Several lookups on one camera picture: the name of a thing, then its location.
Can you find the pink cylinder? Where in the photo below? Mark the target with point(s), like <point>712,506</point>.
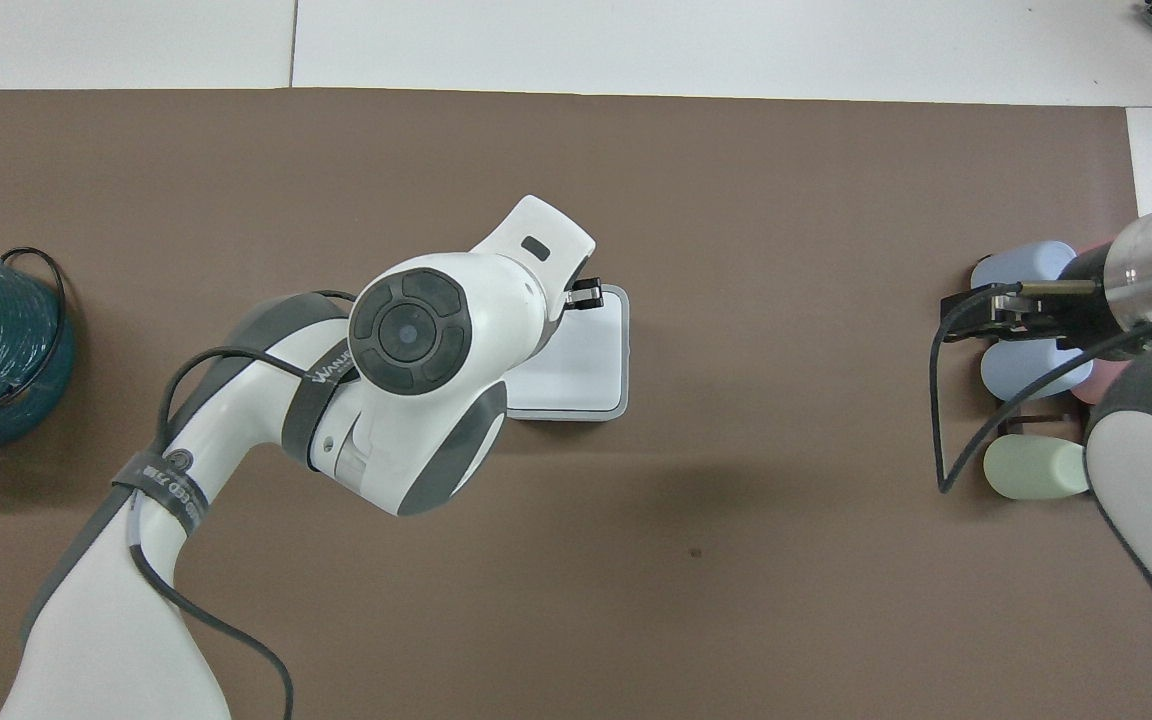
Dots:
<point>1102,382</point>

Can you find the light green cylinder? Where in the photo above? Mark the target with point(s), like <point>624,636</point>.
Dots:
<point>1036,467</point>

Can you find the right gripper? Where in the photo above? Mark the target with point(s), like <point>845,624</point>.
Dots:
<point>1084,300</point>

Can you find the light blue cylinder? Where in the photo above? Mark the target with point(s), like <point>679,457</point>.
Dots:
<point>1031,370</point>
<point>1021,262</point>

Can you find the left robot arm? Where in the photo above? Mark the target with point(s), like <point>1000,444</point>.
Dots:
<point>236,420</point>

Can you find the white trash can grey rim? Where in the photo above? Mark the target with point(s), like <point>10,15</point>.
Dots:
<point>586,360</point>

